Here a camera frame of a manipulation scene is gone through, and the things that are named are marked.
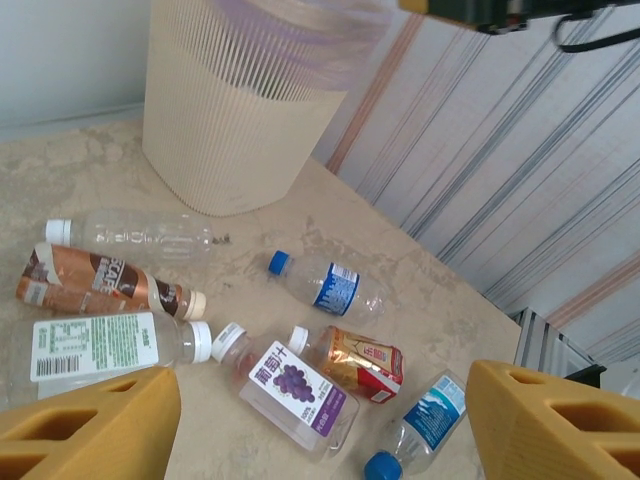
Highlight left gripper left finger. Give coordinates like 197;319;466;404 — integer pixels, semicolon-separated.
0;367;182;480

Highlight red orange tea bottle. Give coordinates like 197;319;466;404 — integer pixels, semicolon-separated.
288;324;406;405

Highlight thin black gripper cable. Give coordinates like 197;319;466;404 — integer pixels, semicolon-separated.
552;13;640;55

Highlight beige ribbed waste bin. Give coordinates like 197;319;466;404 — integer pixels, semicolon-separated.
141;0;396;219

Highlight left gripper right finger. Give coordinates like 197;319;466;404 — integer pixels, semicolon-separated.
465;359;640;480

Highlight purple grape juice bottle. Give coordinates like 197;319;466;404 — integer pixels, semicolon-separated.
211;321;361;464

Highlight dark blue label water bottle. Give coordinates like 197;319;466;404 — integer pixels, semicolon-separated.
267;249;391;319

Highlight light blue label water bottle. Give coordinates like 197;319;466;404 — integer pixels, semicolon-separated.
363;368;469;480

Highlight brown coffee bottle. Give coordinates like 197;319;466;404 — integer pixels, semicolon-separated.
15;243;208;321

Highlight unlabelled clear bottle white cap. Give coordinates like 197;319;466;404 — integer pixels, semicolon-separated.
44;209;215;271

